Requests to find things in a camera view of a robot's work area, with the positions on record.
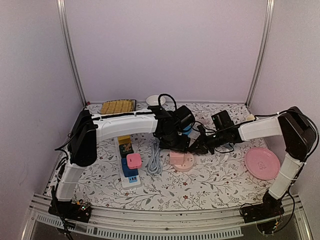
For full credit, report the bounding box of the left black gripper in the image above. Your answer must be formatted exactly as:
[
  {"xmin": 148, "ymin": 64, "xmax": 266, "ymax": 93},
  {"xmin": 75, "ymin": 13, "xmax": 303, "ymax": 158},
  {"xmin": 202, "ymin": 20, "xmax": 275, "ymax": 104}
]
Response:
[{"xmin": 160, "ymin": 130, "xmax": 192, "ymax": 154}]

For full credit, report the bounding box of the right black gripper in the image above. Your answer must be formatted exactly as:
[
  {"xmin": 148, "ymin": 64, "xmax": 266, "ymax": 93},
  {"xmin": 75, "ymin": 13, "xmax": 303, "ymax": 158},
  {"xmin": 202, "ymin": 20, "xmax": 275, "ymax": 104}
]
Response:
[{"xmin": 189, "ymin": 129, "xmax": 227, "ymax": 155}]

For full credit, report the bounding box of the pink cube socket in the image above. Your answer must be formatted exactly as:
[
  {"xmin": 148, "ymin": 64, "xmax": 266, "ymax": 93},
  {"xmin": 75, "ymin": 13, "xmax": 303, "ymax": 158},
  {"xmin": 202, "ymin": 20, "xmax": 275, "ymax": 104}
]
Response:
[{"xmin": 169, "ymin": 151, "xmax": 185, "ymax": 165}]

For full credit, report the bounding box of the pink round socket base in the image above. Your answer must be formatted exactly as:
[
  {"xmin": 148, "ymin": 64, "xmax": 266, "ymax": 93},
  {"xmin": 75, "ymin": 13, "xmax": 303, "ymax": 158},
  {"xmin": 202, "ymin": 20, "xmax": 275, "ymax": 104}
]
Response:
[{"xmin": 172, "ymin": 153, "xmax": 196, "ymax": 172}]

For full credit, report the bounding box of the cyan square plug adapter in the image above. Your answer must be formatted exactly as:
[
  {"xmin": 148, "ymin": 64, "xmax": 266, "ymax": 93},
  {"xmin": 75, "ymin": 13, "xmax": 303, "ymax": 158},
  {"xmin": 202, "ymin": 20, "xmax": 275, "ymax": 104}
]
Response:
[{"xmin": 181, "ymin": 125, "xmax": 193, "ymax": 136}]

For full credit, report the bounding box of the light blue power strip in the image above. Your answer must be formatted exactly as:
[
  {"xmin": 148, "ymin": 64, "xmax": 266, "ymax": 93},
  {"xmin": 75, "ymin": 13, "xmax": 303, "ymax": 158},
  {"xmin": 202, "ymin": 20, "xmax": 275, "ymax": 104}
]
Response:
[{"xmin": 146, "ymin": 140, "xmax": 163, "ymax": 176}]

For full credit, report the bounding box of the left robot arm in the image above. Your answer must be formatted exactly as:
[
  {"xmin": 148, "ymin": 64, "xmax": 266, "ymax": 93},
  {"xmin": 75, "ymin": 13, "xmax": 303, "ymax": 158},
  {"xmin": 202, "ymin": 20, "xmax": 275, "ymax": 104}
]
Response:
[{"xmin": 51, "ymin": 105, "xmax": 195, "ymax": 217}]

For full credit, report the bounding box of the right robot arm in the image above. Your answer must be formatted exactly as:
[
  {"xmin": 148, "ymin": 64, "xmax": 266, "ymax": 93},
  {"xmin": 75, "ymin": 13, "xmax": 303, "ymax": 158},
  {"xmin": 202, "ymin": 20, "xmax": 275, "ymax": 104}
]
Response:
[{"xmin": 189, "ymin": 106, "xmax": 320, "ymax": 218}]

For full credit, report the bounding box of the pink square plug adapter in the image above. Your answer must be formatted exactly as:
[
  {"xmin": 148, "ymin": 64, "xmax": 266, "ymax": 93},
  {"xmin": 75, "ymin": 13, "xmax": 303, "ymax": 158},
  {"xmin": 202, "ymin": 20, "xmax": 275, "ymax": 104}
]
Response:
[{"xmin": 126, "ymin": 153, "xmax": 142, "ymax": 169}]

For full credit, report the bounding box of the white ceramic bowl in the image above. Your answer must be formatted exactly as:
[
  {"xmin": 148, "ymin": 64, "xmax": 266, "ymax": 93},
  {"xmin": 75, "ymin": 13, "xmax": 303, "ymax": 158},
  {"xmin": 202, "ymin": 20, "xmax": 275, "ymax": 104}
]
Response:
[{"xmin": 146, "ymin": 95, "xmax": 166, "ymax": 106}]

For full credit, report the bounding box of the yellow cube adapter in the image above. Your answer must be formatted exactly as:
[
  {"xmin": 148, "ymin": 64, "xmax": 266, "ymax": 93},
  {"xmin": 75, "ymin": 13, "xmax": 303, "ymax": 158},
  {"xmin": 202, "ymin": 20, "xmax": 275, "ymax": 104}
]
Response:
[{"xmin": 117, "ymin": 135, "xmax": 132, "ymax": 145}]

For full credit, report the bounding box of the green patterned cube adapter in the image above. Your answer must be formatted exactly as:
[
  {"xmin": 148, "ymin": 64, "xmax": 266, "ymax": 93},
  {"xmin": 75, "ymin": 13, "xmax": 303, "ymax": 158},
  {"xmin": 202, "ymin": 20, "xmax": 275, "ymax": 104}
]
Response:
[{"xmin": 119, "ymin": 142, "xmax": 134, "ymax": 156}]

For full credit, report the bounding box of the dark blue cube adapter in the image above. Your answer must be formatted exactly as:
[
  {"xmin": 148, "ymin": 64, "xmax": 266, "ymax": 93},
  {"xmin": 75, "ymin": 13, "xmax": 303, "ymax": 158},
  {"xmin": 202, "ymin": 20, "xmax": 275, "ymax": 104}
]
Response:
[{"xmin": 121, "ymin": 158, "xmax": 139, "ymax": 178}]

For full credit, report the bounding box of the cream cup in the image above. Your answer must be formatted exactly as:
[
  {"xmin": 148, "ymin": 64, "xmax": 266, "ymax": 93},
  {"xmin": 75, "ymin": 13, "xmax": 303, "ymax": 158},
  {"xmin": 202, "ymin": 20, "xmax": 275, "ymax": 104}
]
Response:
[{"xmin": 246, "ymin": 114, "xmax": 256, "ymax": 121}]

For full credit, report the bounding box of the white long power strip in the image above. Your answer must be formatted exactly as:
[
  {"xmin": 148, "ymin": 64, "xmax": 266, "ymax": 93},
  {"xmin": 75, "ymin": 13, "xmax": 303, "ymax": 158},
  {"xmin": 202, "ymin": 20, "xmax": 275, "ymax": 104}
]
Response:
[{"xmin": 115, "ymin": 135, "xmax": 142, "ymax": 190}]

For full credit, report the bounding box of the yellow woven mat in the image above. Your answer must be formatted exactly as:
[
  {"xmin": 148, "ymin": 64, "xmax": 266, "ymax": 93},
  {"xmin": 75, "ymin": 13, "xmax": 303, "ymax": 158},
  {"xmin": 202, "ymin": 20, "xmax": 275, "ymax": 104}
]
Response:
[{"xmin": 100, "ymin": 99, "xmax": 137, "ymax": 115}]

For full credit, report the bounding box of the pink plate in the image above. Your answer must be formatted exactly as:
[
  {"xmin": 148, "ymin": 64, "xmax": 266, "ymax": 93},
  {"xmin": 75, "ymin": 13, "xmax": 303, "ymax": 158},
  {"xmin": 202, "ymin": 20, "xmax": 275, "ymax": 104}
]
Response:
[{"xmin": 244, "ymin": 147, "xmax": 281, "ymax": 181}]

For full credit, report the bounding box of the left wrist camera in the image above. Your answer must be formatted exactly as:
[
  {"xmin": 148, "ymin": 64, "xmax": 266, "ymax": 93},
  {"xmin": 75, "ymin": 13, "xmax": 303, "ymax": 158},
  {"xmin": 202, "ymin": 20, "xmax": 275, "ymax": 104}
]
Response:
[{"xmin": 172, "ymin": 105, "xmax": 195, "ymax": 131}]

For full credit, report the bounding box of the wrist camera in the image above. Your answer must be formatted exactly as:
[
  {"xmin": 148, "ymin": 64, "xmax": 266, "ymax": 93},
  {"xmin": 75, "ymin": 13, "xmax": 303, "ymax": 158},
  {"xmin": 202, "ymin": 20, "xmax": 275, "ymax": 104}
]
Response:
[
  {"xmin": 211, "ymin": 110, "xmax": 235, "ymax": 131},
  {"xmin": 172, "ymin": 105, "xmax": 195, "ymax": 131}
]

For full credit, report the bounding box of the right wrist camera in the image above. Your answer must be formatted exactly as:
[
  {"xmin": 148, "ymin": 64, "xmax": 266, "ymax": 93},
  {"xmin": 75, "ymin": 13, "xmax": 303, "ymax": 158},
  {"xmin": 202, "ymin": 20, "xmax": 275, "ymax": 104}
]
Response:
[{"xmin": 211, "ymin": 110, "xmax": 235, "ymax": 131}]

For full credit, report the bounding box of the front aluminium rail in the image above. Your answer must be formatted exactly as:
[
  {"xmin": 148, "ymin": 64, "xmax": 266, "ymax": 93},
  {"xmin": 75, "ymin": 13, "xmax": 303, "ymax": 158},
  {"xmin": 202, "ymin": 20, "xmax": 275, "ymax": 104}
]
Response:
[{"xmin": 22, "ymin": 194, "xmax": 315, "ymax": 240}]

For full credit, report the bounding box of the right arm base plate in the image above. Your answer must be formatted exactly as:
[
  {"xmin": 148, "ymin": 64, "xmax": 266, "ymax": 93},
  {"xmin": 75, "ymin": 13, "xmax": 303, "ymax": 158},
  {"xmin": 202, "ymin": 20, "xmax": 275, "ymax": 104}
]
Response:
[{"xmin": 239, "ymin": 203, "xmax": 285, "ymax": 223}]

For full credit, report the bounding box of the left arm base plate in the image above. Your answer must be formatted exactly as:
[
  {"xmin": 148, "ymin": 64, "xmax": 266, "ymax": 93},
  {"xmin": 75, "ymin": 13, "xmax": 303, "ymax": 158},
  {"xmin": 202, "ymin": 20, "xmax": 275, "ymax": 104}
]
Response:
[{"xmin": 48, "ymin": 200, "xmax": 92, "ymax": 223}]

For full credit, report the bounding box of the right aluminium frame post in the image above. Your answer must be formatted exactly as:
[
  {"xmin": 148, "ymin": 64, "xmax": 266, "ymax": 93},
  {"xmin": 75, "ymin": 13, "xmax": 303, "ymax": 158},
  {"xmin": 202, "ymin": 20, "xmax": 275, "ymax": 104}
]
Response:
[{"xmin": 245, "ymin": 0, "xmax": 275, "ymax": 108}]

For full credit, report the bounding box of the aluminium frame post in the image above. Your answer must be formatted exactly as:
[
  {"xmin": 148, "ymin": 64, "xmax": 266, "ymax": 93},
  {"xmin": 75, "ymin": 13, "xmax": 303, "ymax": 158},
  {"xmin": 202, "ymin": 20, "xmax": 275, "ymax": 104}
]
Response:
[
  {"xmin": 245, "ymin": 0, "xmax": 275, "ymax": 108},
  {"xmin": 56, "ymin": 0, "xmax": 87, "ymax": 107}
]

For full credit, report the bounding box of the left aluminium frame post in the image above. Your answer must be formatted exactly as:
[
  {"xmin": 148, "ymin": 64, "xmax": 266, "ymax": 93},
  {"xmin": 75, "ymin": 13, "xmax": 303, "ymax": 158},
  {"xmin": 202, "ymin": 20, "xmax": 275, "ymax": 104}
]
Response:
[{"xmin": 56, "ymin": 0, "xmax": 87, "ymax": 107}]

